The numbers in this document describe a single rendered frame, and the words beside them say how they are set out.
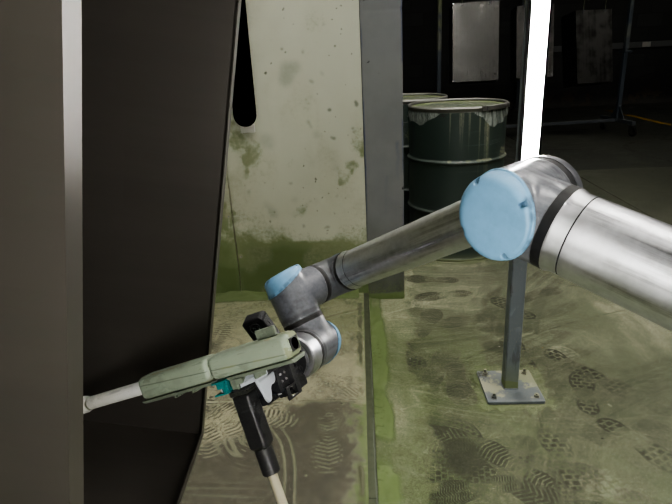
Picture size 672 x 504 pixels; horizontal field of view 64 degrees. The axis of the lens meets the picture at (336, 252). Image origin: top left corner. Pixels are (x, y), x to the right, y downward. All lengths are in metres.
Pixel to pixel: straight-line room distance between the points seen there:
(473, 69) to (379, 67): 4.92
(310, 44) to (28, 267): 2.20
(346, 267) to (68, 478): 0.80
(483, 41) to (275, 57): 5.15
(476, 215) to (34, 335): 0.53
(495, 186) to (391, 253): 0.40
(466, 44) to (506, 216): 6.73
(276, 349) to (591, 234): 0.46
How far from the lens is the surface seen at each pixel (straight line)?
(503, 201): 0.72
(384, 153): 2.56
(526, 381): 2.18
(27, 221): 0.40
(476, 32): 7.46
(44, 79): 0.37
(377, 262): 1.10
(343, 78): 2.52
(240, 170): 2.62
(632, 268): 0.69
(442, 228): 0.98
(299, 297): 1.14
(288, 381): 1.01
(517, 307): 1.97
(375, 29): 2.52
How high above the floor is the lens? 1.19
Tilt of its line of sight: 20 degrees down
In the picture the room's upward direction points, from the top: 3 degrees counter-clockwise
